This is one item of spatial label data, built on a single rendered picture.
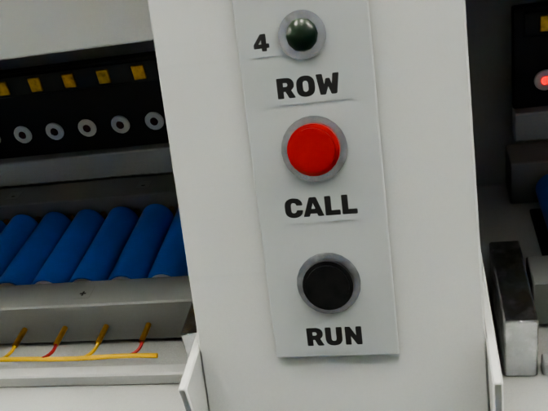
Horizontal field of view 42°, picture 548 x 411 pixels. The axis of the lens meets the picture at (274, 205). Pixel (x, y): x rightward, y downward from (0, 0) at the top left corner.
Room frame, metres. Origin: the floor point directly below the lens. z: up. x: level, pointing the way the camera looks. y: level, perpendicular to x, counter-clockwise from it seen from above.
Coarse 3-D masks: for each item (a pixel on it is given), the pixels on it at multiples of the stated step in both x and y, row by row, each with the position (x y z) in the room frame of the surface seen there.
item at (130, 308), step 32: (0, 288) 0.33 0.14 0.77; (32, 288) 0.33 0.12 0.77; (64, 288) 0.32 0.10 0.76; (96, 288) 0.32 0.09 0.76; (128, 288) 0.31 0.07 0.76; (160, 288) 0.31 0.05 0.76; (0, 320) 0.32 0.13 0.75; (32, 320) 0.32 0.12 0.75; (64, 320) 0.31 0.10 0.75; (96, 320) 0.31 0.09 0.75; (128, 320) 0.31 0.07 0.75; (160, 320) 0.30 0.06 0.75
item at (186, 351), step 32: (0, 160) 0.43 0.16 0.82; (32, 160) 0.42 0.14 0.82; (64, 160) 0.42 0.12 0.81; (96, 160) 0.41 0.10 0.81; (128, 160) 0.41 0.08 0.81; (160, 160) 0.41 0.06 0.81; (192, 320) 0.28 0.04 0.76; (0, 352) 0.32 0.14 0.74; (32, 352) 0.32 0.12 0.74; (64, 352) 0.31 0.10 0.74; (96, 352) 0.31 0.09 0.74; (128, 352) 0.31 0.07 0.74; (160, 352) 0.30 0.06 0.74; (192, 352) 0.23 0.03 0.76; (128, 384) 0.29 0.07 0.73; (160, 384) 0.28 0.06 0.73; (192, 384) 0.22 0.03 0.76
